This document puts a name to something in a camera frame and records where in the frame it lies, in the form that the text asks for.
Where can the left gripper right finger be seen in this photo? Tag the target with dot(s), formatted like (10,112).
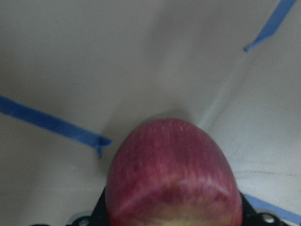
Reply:
(253,218)

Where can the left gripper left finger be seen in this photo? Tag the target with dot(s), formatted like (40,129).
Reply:
(97,217)

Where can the red yellow apple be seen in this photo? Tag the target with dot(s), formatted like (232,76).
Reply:
(169,172)

